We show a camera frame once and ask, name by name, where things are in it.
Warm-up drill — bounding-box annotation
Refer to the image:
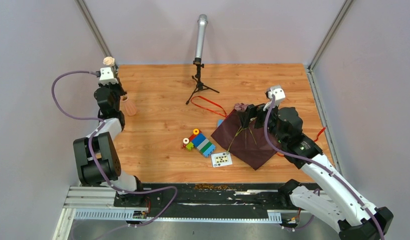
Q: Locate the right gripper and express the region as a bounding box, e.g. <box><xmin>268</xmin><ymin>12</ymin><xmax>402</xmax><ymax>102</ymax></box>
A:
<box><xmin>237</xmin><ymin>99</ymin><xmax>286</xmax><ymax>146</ymax></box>

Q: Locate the red ribbon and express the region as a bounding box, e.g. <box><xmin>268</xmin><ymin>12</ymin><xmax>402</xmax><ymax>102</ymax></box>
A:
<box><xmin>190</xmin><ymin>95</ymin><xmax>326</xmax><ymax>158</ymax></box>

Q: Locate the cream artificial rose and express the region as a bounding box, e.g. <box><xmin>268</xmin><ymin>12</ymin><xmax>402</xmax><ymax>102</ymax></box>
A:
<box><xmin>102</xmin><ymin>56</ymin><xmax>115</xmax><ymax>67</ymax></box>

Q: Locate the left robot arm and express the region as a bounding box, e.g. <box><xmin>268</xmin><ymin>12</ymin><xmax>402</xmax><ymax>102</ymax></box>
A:
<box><xmin>73</xmin><ymin>83</ymin><xmax>146</xmax><ymax>207</ymax></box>

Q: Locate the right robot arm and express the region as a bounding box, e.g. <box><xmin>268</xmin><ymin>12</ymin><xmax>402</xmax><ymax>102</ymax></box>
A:
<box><xmin>237</xmin><ymin>104</ymin><xmax>394</xmax><ymax>240</ymax></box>

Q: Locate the pink ribbed vase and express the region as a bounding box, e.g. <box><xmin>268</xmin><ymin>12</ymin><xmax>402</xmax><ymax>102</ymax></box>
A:
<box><xmin>121</xmin><ymin>94</ymin><xmax>137</xmax><ymax>116</ymax></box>

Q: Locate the purple artificial flower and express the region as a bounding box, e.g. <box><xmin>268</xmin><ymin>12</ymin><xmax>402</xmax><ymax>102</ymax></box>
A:
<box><xmin>234</xmin><ymin>103</ymin><xmax>249</xmax><ymax>112</ymax></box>

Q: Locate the nine of spades card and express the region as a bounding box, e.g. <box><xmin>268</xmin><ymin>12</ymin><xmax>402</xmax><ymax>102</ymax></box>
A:
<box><xmin>211</xmin><ymin>152</ymin><xmax>233</xmax><ymax>168</ymax></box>

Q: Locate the multicolour toy brick car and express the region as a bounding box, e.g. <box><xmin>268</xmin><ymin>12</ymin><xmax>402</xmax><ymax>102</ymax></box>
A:
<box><xmin>182</xmin><ymin>128</ymin><xmax>216</xmax><ymax>158</ymax></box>

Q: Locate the black tripod stand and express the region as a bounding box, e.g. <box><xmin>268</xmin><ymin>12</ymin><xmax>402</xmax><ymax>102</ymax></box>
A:
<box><xmin>185</xmin><ymin>60</ymin><xmax>220</xmax><ymax>105</ymax></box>

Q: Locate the green toy block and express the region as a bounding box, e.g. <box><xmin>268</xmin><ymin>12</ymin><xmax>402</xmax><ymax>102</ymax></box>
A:
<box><xmin>185</xmin><ymin>142</ymin><xmax>194</xmax><ymax>151</ymax></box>

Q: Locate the silver microphone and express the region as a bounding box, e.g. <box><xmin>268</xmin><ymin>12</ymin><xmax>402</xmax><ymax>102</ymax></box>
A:
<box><xmin>194</xmin><ymin>14</ymin><xmax>208</xmax><ymax>65</ymax></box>

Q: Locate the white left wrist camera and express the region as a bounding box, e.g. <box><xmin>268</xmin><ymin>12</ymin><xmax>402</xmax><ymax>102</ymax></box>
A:
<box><xmin>98</xmin><ymin>67</ymin><xmax>119</xmax><ymax>85</ymax></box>

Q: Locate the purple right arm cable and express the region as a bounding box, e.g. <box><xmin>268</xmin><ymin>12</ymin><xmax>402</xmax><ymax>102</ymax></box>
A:
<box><xmin>263</xmin><ymin>94</ymin><xmax>386</xmax><ymax>240</ymax></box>

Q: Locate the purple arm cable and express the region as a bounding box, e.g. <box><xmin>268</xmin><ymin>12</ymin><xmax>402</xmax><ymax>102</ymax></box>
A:
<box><xmin>263</xmin><ymin>94</ymin><xmax>386</xmax><ymax>240</ymax></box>
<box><xmin>51</xmin><ymin>70</ymin><xmax>178</xmax><ymax>229</ymax></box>

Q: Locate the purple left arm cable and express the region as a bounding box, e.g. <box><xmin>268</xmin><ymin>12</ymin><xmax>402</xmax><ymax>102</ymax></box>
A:
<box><xmin>51</xmin><ymin>70</ymin><xmax>178</xmax><ymax>229</ymax></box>

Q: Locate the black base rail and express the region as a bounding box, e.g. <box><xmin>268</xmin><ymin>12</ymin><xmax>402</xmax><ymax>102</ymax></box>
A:
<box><xmin>108</xmin><ymin>183</ymin><xmax>300</xmax><ymax>220</ymax></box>

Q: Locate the white slotted cable duct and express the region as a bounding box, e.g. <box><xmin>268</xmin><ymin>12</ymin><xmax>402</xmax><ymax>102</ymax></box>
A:
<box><xmin>74</xmin><ymin>208</ymin><xmax>282</xmax><ymax>224</ymax></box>

